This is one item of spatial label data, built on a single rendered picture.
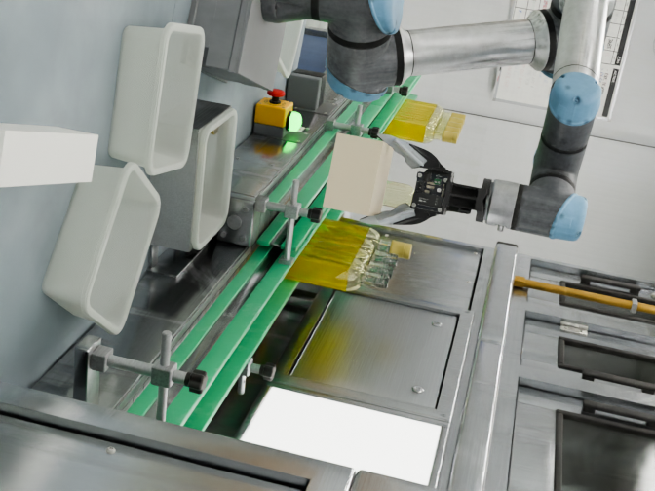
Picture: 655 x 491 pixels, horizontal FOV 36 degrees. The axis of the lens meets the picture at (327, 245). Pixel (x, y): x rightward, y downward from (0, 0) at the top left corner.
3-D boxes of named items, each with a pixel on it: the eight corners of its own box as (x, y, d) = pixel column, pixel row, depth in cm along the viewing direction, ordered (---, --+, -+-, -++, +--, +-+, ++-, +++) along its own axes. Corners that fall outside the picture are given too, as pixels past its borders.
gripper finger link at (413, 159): (386, 120, 159) (426, 161, 158) (390, 123, 165) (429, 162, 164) (372, 133, 159) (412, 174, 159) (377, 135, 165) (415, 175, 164)
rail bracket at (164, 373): (31, 423, 132) (191, 464, 128) (32, 311, 125) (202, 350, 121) (49, 405, 136) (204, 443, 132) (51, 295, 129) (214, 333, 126)
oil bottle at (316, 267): (255, 273, 200) (359, 295, 196) (258, 247, 197) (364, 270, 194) (263, 262, 205) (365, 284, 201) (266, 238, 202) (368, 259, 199)
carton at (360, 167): (337, 132, 158) (383, 141, 157) (352, 139, 174) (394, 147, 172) (323, 207, 159) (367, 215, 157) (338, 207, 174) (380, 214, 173)
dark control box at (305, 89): (283, 104, 249) (315, 111, 247) (287, 73, 245) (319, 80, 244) (291, 97, 256) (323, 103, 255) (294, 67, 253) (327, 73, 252)
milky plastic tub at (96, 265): (21, 296, 132) (82, 310, 131) (74, 144, 138) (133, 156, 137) (66, 326, 148) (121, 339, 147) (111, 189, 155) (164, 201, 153)
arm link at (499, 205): (519, 183, 163) (508, 232, 163) (490, 178, 163) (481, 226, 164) (519, 182, 155) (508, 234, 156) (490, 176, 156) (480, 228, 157)
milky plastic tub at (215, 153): (148, 245, 171) (196, 255, 170) (156, 120, 162) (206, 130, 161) (184, 211, 187) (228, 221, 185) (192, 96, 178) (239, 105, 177)
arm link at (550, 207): (581, 217, 163) (576, 254, 158) (515, 204, 165) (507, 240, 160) (591, 182, 157) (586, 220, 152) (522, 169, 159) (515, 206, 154)
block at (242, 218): (214, 242, 189) (250, 249, 188) (218, 196, 185) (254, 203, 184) (220, 235, 192) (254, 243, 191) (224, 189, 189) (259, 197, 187)
